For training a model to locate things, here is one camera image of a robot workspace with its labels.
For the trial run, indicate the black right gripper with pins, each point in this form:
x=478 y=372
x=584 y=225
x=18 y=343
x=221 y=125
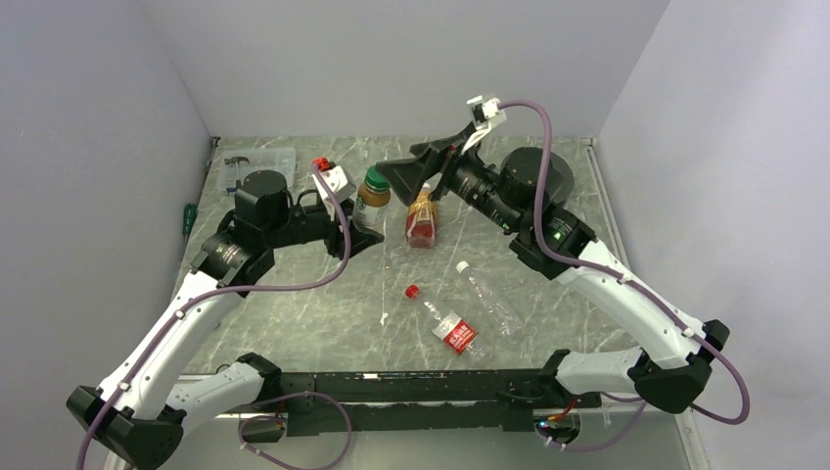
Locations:
x=406 y=175

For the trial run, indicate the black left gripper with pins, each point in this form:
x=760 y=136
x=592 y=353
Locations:
x=335 y=238

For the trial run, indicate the ribbed coffee latte bottle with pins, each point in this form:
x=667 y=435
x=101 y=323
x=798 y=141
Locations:
x=369 y=207

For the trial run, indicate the gold red tea bottle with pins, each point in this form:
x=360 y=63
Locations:
x=421 y=224

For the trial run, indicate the green bottle cap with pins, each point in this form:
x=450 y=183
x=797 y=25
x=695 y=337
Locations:
x=375 y=181

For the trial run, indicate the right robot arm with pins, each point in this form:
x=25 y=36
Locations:
x=672 y=361

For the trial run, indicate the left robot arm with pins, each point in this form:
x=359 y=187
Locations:
x=141 y=411

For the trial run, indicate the clear bottle red label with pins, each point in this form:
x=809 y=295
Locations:
x=454 y=331

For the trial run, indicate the clear bottle white cap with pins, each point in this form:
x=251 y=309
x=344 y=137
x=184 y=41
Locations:
x=490 y=298

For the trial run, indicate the clear plastic organizer box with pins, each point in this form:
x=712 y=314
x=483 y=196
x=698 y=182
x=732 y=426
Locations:
x=282 y=160

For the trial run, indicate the black spool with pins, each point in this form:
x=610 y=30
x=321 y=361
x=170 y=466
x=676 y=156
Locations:
x=560 y=181

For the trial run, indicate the claw hammer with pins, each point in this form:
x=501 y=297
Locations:
x=235 y=164

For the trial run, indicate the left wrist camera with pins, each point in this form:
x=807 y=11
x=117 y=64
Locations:
x=333 y=182

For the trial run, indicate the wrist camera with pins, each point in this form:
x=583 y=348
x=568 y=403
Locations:
x=485 y=116
x=333 y=182

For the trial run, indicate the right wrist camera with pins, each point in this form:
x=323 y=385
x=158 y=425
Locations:
x=485 y=116

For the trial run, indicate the green handle screwdriver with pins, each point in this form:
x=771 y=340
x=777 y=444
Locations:
x=189 y=215

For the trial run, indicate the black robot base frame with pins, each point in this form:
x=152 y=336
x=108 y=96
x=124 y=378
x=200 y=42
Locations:
x=510 y=400

